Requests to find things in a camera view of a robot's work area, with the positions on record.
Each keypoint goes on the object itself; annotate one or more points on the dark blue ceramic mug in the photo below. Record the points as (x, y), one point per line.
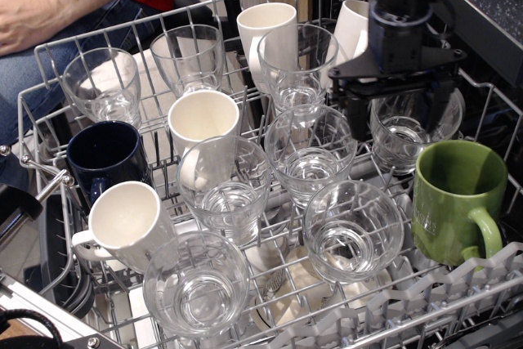
(105, 154)

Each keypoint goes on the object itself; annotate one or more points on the dark speckled countertop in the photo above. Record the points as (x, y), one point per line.
(493, 30)

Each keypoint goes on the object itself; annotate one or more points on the clear glass back middle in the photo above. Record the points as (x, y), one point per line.
(190, 58)

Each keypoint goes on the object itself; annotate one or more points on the white mug front left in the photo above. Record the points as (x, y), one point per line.
(128, 223)

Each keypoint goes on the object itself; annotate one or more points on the white plate below rack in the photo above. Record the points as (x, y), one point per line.
(286, 283)

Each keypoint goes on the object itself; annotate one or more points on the grey wire dishwasher rack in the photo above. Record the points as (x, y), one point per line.
(110, 297)

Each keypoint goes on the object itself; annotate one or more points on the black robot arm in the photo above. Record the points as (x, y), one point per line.
(401, 56)

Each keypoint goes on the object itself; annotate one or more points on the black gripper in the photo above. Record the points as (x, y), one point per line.
(402, 55)

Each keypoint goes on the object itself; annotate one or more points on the clear glass centre left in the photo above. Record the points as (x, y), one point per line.
(225, 183)

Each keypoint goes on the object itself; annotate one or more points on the white mug back right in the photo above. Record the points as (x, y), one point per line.
(351, 30)

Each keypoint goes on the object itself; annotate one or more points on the grey plastic tine row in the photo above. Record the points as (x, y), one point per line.
(423, 303)

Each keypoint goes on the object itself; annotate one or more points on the clear glass front left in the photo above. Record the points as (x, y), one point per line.
(197, 284)

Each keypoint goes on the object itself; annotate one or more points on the clear glass back left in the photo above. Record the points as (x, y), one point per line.
(104, 84)

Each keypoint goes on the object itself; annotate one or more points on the white mug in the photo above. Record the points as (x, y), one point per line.
(128, 223)
(203, 125)
(351, 30)
(273, 23)

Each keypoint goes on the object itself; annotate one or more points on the clear glass front right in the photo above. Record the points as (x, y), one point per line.
(352, 230)

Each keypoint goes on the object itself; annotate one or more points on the green ceramic mug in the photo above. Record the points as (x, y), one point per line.
(457, 198)

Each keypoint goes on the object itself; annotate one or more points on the clear glass back centre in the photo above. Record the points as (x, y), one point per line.
(316, 51)

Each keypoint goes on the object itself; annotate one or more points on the white mug back centre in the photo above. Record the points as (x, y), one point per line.
(273, 23)

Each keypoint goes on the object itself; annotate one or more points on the clear glass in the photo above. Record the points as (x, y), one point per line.
(352, 230)
(309, 146)
(225, 183)
(190, 58)
(197, 284)
(316, 51)
(397, 131)
(104, 84)

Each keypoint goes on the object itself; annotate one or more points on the person's bare hand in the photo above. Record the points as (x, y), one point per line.
(18, 28)

